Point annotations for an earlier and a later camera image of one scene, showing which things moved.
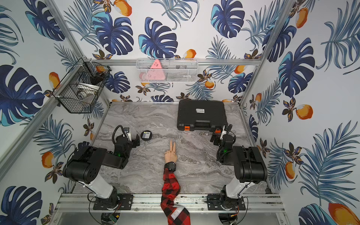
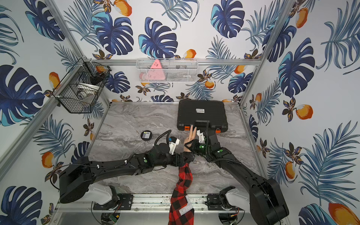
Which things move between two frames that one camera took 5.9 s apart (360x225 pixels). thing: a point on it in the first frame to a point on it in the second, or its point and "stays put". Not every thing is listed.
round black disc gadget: x=146 y=135 stays put
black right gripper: x=216 y=137 to x=193 y=145
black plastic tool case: x=201 y=115 stays put
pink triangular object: x=156 y=72 stays put
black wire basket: x=79 y=90 stays put
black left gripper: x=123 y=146 to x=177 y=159
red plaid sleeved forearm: x=175 y=214 to x=181 y=211
